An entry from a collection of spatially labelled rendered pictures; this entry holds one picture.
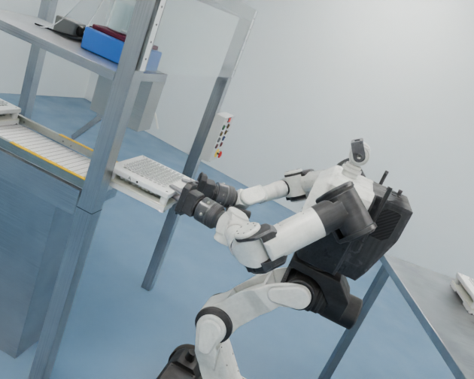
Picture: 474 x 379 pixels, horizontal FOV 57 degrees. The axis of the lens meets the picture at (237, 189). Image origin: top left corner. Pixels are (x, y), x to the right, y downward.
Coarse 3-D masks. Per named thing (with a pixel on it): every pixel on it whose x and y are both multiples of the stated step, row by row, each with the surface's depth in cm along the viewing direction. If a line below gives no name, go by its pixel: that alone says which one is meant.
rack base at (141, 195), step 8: (112, 184) 152; (120, 184) 152; (128, 184) 154; (128, 192) 151; (136, 192) 151; (144, 192) 153; (144, 200) 150; (152, 200) 149; (168, 200) 154; (160, 208) 149; (168, 208) 153
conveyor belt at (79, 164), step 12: (0, 132) 171; (12, 132) 176; (24, 132) 181; (36, 132) 186; (24, 144) 170; (36, 144) 174; (48, 144) 179; (60, 144) 183; (48, 156) 168; (60, 156) 172; (72, 156) 177; (84, 156) 181; (72, 168) 166; (84, 168) 170
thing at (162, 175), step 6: (144, 162) 164; (138, 168) 156; (144, 168) 159; (150, 168) 161; (156, 168) 163; (162, 168) 165; (144, 174) 154; (150, 174) 155; (156, 174) 157; (162, 174) 160; (168, 174) 161; (174, 174) 164; (162, 180) 154; (168, 180) 158
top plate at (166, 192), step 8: (128, 160) 162; (136, 160) 166; (120, 168) 152; (120, 176) 151; (128, 176) 150; (136, 176) 151; (184, 176) 169; (144, 184) 149; (152, 184) 150; (176, 184) 158; (184, 184) 161; (160, 192) 148; (168, 192) 149; (176, 192) 153
